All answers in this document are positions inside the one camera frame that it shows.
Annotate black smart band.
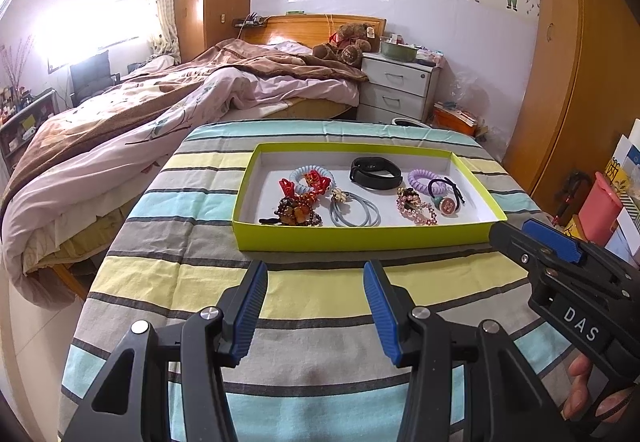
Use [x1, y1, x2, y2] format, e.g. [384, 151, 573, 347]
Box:
[349, 156, 404, 190]

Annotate black hair tie round charm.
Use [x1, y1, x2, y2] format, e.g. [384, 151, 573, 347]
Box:
[426, 177, 468, 213]

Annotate large orange wooden wardrobe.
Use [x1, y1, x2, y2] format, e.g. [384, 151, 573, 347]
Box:
[502, 0, 640, 223]

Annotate cluttered shelf unit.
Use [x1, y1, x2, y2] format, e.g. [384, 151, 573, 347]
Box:
[0, 86, 58, 173]

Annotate floral curtain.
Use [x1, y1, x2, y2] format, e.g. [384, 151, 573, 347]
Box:
[141, 0, 182, 65]

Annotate brown teddy bear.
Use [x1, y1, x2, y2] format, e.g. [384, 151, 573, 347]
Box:
[312, 22, 373, 68]

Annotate books on floor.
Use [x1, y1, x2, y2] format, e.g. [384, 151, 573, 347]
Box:
[432, 102, 488, 137]

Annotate wooden headboard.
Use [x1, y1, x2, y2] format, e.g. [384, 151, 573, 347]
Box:
[232, 14, 387, 47]

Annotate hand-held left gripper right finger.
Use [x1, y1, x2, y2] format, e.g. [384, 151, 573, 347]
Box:
[363, 261, 571, 442]

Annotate amber bead bracelet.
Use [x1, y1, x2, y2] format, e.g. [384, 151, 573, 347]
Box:
[259, 196, 324, 227]

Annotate green basin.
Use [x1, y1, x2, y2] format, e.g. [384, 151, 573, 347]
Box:
[380, 39, 420, 63]

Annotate purple spiral hair tie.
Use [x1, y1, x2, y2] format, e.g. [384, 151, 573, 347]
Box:
[407, 168, 443, 195]

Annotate pink plastic bin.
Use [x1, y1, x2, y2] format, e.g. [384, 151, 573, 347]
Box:
[580, 172, 623, 245]

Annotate grey-blue cord with shell charm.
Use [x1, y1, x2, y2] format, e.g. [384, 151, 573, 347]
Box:
[329, 188, 382, 229]

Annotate red and black tool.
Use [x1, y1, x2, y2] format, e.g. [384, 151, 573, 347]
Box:
[555, 170, 593, 223]

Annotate green cardboard box tray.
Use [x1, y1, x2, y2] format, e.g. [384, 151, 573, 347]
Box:
[231, 142, 508, 253]

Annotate red knotted gold-bead bracelet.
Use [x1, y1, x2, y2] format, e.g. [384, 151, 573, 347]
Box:
[300, 173, 334, 196]

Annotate black chair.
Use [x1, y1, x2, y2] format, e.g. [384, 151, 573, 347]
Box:
[69, 50, 121, 107]

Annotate white nightstand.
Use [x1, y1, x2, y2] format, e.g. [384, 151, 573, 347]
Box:
[356, 52, 442, 125]

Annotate pink and brown duvet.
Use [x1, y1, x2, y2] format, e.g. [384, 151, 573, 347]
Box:
[0, 38, 371, 307]

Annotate person's right hand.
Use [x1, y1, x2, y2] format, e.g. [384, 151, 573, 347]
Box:
[564, 354, 631, 423]

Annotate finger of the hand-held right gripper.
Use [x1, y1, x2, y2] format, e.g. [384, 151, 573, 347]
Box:
[522, 218, 587, 269]
[489, 221, 556, 283]

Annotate stack of books and papers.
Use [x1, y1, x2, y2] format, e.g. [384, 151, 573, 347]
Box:
[602, 119, 640, 267]

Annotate blue spiral hair tie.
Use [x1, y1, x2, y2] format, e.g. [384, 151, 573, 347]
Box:
[290, 164, 323, 195]

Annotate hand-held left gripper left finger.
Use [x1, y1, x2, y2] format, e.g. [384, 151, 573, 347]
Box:
[62, 261, 269, 442]

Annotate pink rhinestone bracelet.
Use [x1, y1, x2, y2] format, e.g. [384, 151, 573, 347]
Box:
[396, 187, 440, 226]

